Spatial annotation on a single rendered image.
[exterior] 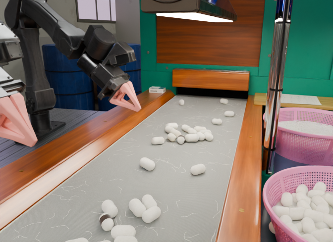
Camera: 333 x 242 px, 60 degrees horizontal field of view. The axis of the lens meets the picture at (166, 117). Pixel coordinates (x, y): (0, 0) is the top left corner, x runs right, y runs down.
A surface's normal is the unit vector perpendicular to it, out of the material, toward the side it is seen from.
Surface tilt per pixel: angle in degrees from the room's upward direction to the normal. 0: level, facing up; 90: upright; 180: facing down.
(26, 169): 0
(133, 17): 90
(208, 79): 90
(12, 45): 76
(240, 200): 0
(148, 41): 90
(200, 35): 90
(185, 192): 0
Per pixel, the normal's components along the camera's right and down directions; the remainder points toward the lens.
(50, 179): 0.67, -0.61
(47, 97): 0.80, 0.04
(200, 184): 0.00, -0.96
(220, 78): -0.31, 0.29
